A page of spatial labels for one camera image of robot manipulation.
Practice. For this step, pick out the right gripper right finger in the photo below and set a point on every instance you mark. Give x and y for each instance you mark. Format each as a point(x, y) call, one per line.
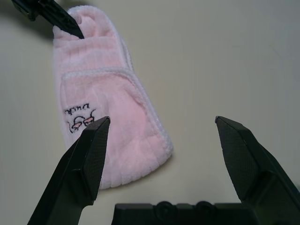
point(248, 164)

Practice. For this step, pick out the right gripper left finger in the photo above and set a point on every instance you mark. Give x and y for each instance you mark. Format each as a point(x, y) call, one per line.
point(77, 168)

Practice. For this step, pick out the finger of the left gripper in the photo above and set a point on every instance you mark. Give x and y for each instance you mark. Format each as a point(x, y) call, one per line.
point(58, 16)

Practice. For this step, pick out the pink terry towel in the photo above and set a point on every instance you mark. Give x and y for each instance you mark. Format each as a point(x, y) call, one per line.
point(112, 93)

